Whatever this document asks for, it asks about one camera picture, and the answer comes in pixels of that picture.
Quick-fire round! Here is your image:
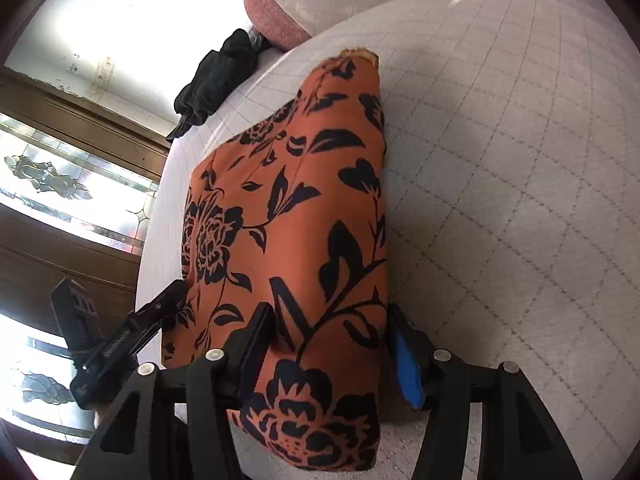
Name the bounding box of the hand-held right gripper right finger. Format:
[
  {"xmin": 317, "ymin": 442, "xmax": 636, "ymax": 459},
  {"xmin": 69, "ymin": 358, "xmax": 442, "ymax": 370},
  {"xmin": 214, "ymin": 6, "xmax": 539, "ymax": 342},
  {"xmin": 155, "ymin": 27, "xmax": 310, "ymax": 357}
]
[{"xmin": 387, "ymin": 302, "xmax": 583, "ymax": 480}]

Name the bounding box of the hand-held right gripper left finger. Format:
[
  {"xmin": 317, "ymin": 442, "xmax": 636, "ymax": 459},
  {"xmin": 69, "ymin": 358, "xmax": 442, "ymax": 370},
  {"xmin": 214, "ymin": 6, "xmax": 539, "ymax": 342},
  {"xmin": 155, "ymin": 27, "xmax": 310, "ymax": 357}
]
[{"xmin": 75, "ymin": 302, "xmax": 275, "ymax": 480}]

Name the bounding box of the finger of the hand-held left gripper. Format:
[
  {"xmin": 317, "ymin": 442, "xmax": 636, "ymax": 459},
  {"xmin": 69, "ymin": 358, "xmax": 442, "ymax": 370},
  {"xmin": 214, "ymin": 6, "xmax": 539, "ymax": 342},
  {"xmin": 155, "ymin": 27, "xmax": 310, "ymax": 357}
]
[{"xmin": 125, "ymin": 279, "xmax": 190, "ymax": 336}]

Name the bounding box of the orange floral garment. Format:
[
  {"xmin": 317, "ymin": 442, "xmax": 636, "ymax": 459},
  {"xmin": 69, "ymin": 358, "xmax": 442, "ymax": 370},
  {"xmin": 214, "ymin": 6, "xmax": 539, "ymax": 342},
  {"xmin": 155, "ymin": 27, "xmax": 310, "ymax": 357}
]
[{"xmin": 161, "ymin": 49, "xmax": 391, "ymax": 472}]

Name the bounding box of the black clothes pile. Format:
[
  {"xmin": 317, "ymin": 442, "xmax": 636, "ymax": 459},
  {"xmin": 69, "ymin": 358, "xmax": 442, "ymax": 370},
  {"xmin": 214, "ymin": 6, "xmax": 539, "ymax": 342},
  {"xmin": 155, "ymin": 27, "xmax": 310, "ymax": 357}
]
[{"xmin": 166, "ymin": 27, "xmax": 261, "ymax": 141}]

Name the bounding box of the wooden door with glass panes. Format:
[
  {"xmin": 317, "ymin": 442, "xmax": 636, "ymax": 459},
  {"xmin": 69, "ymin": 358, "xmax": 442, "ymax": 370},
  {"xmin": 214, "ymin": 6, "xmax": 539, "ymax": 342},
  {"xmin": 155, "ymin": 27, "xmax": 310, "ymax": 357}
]
[{"xmin": 0, "ymin": 67, "xmax": 173, "ymax": 461}]

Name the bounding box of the quilted light bed cover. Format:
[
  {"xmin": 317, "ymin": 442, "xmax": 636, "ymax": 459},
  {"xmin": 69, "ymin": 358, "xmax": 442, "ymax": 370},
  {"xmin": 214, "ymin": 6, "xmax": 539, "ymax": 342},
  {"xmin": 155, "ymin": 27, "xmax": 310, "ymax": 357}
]
[{"xmin": 134, "ymin": 0, "xmax": 640, "ymax": 480}]

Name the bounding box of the yellow cloth with brown trim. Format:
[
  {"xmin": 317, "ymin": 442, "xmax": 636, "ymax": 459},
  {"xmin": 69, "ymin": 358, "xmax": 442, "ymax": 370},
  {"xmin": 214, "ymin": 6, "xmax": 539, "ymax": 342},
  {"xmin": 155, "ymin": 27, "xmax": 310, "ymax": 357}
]
[{"xmin": 342, "ymin": 47, "xmax": 382, "ymax": 68}]

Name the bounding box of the white pillow with pink edge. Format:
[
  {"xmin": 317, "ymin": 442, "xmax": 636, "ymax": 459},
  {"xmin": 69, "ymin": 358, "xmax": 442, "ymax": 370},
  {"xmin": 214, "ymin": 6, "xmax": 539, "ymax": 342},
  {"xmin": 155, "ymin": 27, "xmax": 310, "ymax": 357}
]
[{"xmin": 244, "ymin": 0, "xmax": 561, "ymax": 52}]

